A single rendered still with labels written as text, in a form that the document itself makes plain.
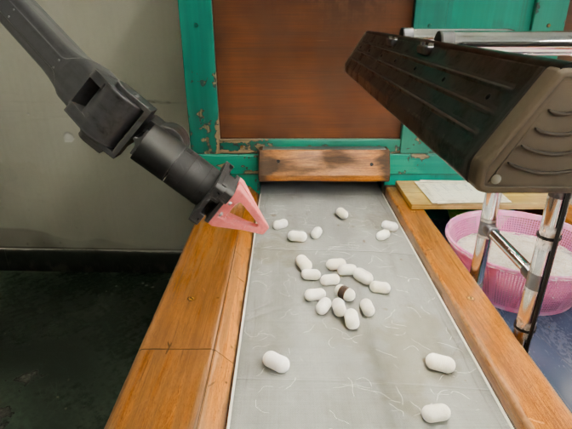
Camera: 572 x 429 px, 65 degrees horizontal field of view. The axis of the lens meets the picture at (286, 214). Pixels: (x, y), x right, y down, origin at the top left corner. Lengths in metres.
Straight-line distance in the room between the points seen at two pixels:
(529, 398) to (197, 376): 0.36
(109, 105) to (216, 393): 0.36
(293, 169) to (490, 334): 0.56
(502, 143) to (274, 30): 0.81
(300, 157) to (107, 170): 1.27
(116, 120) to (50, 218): 1.78
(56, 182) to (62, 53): 1.63
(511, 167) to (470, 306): 0.42
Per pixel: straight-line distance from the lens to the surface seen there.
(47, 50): 0.68
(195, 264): 0.75
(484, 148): 0.28
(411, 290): 0.74
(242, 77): 1.04
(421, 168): 1.12
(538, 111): 0.28
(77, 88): 0.63
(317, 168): 1.02
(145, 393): 0.54
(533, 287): 0.63
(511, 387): 0.58
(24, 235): 2.46
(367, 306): 0.66
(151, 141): 0.59
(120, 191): 2.15
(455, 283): 0.73
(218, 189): 0.56
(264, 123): 1.06
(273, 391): 0.55
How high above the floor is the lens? 1.13
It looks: 24 degrees down
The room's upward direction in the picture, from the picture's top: straight up
